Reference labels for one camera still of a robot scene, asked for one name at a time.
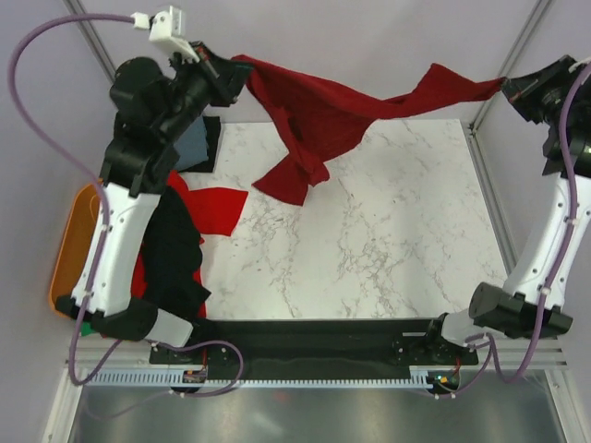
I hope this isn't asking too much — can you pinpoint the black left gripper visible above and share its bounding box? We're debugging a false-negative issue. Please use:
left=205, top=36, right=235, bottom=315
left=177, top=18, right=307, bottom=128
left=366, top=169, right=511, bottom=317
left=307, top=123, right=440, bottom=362
left=160, top=41, right=256, bottom=144

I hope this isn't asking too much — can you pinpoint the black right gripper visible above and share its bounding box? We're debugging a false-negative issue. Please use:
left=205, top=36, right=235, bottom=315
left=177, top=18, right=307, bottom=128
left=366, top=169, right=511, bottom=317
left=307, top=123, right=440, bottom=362
left=499, top=55, right=588, bottom=128

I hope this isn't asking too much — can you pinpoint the dark red t shirt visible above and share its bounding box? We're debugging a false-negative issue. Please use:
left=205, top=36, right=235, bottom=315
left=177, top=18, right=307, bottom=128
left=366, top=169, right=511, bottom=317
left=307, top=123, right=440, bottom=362
left=233, top=54, right=503, bottom=206

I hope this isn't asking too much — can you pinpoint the orange plastic basket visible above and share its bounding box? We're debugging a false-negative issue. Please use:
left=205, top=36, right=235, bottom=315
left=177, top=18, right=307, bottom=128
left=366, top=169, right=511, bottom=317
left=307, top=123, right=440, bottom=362
left=49, top=184, right=100, bottom=317

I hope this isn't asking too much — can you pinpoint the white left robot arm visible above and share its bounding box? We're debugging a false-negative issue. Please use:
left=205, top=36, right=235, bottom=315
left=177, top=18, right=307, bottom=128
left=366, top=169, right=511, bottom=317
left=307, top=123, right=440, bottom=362
left=54, top=43, right=253, bottom=363

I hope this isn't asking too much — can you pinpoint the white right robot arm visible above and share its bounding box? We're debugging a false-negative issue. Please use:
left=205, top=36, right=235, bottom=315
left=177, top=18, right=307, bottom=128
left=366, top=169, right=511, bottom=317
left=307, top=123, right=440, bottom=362
left=422, top=55, right=590, bottom=364

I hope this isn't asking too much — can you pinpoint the folded black t shirt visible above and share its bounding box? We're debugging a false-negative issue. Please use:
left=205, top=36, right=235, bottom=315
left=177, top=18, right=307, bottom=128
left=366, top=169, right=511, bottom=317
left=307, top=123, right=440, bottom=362
left=180, top=116, right=222, bottom=173

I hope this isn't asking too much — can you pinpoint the folded grey-blue t shirt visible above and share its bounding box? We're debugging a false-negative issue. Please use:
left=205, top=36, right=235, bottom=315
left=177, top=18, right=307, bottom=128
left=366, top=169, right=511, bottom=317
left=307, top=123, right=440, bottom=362
left=175, top=116, right=209, bottom=172

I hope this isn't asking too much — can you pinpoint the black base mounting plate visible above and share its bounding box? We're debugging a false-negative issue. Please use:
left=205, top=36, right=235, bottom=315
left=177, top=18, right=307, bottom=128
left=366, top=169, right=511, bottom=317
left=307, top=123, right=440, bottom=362
left=150, top=318, right=478, bottom=380

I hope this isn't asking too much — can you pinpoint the green t shirt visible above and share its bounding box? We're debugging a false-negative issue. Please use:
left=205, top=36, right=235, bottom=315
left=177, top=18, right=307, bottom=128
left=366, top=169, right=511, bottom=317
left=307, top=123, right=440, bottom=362
left=80, top=322, right=95, bottom=337

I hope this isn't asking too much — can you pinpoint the right aluminium frame post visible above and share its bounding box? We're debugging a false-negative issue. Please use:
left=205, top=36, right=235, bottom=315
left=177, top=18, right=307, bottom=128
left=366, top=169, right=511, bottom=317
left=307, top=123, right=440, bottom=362
left=467, top=0, right=555, bottom=137

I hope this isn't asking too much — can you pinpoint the aluminium frame post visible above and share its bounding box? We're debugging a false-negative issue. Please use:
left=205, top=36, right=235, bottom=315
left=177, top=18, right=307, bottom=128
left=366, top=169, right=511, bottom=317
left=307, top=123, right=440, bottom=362
left=63, top=0, right=116, bottom=83
left=467, top=0, right=555, bottom=137

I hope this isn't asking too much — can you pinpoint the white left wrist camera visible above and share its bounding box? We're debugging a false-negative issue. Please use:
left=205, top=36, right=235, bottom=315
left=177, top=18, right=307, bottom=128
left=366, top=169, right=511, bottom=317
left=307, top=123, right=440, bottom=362
left=130, top=6, right=199, bottom=63

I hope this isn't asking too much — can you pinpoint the left aluminium frame post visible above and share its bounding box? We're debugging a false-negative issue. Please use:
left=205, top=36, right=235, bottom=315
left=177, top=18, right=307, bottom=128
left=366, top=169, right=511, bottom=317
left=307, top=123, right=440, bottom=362
left=63, top=0, right=116, bottom=83

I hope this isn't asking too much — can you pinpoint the white slotted cable duct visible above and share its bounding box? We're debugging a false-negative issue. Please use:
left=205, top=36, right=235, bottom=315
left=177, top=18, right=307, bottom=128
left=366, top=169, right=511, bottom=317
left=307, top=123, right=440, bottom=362
left=88, top=368, right=433, bottom=389

